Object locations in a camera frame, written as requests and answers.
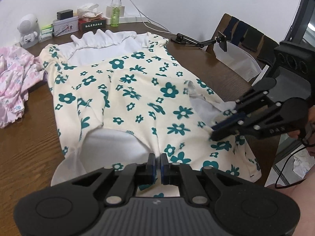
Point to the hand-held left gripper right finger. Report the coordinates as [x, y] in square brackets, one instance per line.
[164, 170]

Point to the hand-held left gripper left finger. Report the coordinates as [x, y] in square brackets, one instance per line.
[152, 169]

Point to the dark red tissue box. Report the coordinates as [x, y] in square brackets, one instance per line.
[92, 24]

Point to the grey tin box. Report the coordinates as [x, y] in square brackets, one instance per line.
[65, 27]

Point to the grey window frame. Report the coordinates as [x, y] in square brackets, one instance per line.
[299, 14]

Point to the white bag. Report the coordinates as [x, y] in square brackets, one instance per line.
[238, 62]

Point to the white robot-shaped speaker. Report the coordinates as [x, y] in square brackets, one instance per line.
[27, 27]

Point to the white tissue paper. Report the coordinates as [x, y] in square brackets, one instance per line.
[87, 9]

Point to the person's right hand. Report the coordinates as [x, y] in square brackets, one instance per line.
[312, 118]

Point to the green spray bottle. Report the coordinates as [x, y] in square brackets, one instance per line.
[115, 17]

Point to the black power adapter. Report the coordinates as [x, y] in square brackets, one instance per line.
[64, 14]

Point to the cream green floral dress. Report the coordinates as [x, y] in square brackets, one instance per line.
[137, 91]

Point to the white power strip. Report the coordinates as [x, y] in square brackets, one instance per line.
[131, 19]

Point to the person's arm in pink sleeve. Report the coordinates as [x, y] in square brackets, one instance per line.
[305, 201]

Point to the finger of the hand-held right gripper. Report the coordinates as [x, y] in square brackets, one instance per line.
[242, 108]
[246, 127]

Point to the small green white boxes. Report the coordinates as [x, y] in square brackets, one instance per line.
[46, 32]

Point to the navy cloth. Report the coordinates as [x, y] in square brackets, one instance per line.
[236, 30]

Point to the wooden chair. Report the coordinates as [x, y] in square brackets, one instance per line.
[224, 21]

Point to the white charger plug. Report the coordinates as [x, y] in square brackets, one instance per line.
[121, 11]

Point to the pink floral garment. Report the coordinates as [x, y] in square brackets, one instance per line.
[14, 78]

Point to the dark olive cloth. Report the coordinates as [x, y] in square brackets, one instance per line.
[258, 41]

